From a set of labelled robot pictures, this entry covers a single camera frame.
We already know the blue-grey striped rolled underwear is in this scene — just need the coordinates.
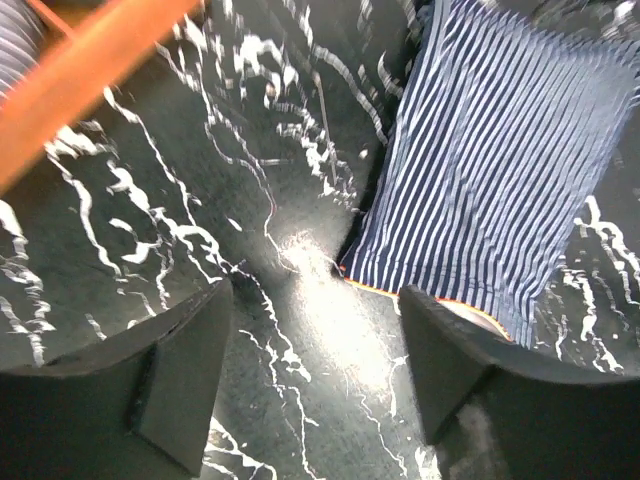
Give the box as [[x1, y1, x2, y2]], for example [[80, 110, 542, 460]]
[[0, 0, 47, 101]]

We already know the orange wooden divider tray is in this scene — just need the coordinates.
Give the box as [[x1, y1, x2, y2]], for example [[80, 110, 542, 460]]
[[1, 0, 204, 191]]

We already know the blue striped underwear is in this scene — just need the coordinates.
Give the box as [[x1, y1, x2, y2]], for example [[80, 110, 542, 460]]
[[340, 1, 639, 346]]

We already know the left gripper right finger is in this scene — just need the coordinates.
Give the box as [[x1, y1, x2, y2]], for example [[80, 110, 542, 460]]
[[399, 287, 639, 479]]

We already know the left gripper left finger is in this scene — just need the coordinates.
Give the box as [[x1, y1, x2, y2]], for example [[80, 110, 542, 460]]
[[1, 280, 233, 479]]

